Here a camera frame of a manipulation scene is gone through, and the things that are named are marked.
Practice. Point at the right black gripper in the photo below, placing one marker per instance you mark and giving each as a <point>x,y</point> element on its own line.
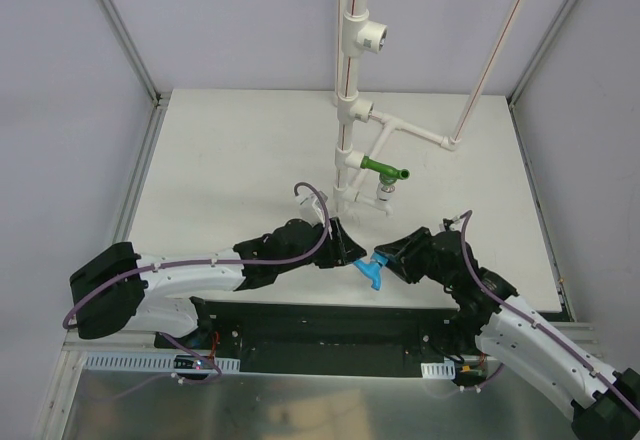
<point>415,252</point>

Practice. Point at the front aluminium rail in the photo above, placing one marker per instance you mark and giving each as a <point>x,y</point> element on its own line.
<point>582,334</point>

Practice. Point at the green plastic faucet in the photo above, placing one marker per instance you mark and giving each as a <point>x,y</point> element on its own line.
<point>387,173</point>

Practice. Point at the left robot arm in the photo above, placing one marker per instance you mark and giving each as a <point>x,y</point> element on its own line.
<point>121,290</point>

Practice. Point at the white cable duct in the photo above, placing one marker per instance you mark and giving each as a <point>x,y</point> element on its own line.
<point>144,362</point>
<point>445,370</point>

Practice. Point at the blue plastic faucet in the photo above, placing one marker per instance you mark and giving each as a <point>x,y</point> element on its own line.
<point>372,268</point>

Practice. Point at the left white cable duct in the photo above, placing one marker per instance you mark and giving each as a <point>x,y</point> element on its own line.
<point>144,362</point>

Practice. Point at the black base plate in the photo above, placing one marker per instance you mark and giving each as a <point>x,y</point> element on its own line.
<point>329,340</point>

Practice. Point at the white plastic faucet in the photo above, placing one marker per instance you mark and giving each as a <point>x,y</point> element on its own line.
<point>382,200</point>

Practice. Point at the right aluminium frame post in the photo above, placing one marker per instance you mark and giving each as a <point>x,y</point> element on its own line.
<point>551,33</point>

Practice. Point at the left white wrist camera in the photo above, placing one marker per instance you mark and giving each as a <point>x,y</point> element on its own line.
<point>310,209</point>

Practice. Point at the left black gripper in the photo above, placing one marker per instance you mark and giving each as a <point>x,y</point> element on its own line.
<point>333,242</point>

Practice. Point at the right white cable duct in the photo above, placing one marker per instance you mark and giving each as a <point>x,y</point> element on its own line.
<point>445,370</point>

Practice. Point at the left aluminium frame post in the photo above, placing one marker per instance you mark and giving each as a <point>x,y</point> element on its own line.
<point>131,53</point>

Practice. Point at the white pipe assembly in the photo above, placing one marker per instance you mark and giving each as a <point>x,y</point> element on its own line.
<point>358,34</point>

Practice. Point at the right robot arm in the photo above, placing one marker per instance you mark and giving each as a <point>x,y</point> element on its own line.
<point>600,401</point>

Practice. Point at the aluminium frame post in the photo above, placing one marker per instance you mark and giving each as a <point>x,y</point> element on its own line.
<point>551,33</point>
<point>131,53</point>

